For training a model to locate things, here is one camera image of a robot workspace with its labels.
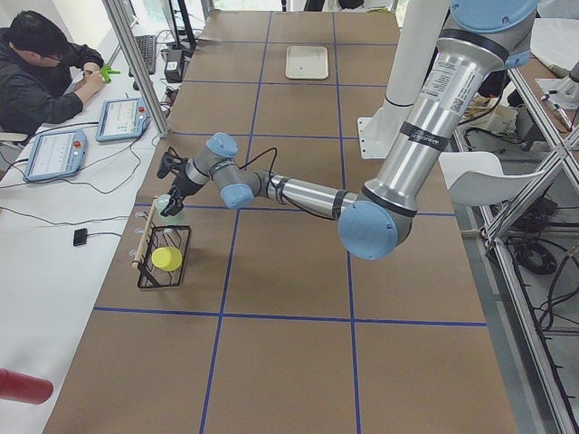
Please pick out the yellow cup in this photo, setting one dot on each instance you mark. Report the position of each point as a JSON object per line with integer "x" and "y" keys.
{"x": 167, "y": 258}

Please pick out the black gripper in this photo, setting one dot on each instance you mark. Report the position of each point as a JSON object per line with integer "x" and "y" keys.
{"x": 183, "y": 183}

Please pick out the cream rabbit tray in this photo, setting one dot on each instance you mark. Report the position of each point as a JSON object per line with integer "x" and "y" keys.
{"x": 305, "y": 62}

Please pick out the red bottle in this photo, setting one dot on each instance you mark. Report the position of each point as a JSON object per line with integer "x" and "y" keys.
{"x": 24, "y": 388}

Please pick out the white chair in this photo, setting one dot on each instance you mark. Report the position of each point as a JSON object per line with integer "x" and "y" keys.
{"x": 477, "y": 178}

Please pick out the aluminium frame post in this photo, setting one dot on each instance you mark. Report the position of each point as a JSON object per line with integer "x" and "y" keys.
{"x": 128, "y": 45}

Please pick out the far blue teach pendant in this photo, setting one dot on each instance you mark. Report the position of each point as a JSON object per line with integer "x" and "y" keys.
{"x": 122, "y": 119}

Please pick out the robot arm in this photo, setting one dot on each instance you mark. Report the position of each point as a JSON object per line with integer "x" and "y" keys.
{"x": 446, "y": 51}

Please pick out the white pedestal column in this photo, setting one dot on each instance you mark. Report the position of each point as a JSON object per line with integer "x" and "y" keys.
{"x": 421, "y": 27}

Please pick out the green plastic part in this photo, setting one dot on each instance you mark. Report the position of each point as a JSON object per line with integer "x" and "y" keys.
{"x": 106, "y": 72}

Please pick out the near blue teach pendant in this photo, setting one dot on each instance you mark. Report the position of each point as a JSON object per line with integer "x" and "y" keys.
{"x": 56, "y": 155}

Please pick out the small black puck device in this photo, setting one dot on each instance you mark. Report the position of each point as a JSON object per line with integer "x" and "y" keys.
{"x": 80, "y": 237}

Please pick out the black wire cup rack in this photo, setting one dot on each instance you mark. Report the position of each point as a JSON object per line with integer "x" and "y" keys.
{"x": 155, "y": 235}

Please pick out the blue teach pendant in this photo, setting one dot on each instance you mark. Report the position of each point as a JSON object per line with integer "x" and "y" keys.
{"x": 122, "y": 119}
{"x": 56, "y": 155}

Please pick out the pale green cup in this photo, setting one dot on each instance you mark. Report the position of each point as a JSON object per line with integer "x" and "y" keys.
{"x": 168, "y": 213}

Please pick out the black keyboard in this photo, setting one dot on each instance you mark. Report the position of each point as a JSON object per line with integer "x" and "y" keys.
{"x": 147, "y": 45}

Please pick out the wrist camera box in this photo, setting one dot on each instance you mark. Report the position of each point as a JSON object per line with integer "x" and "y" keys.
{"x": 171, "y": 163}

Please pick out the black power adapter box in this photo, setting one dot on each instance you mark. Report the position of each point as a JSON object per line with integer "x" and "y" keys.
{"x": 174, "y": 66}

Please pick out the seated person in black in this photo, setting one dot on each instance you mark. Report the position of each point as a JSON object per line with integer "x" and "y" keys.
{"x": 45, "y": 79}

